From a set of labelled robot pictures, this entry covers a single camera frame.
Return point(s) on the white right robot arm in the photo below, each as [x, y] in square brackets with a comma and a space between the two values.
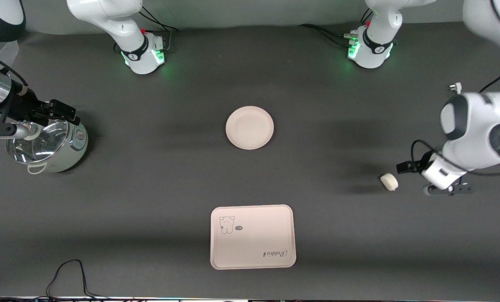
[124, 25]

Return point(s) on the round beige plate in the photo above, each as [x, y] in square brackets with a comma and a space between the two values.
[250, 128]

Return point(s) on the pale cooker pot glass lid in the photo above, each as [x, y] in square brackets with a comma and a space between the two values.
[53, 151]

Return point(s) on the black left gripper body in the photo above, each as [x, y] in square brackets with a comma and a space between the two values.
[423, 162]

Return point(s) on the white steamed bun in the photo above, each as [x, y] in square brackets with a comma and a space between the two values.
[389, 182]

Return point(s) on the beige rectangular tray bear print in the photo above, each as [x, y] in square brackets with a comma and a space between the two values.
[253, 237]

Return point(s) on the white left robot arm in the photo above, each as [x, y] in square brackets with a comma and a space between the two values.
[476, 126]

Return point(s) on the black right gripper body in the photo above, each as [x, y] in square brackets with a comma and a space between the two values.
[22, 107]

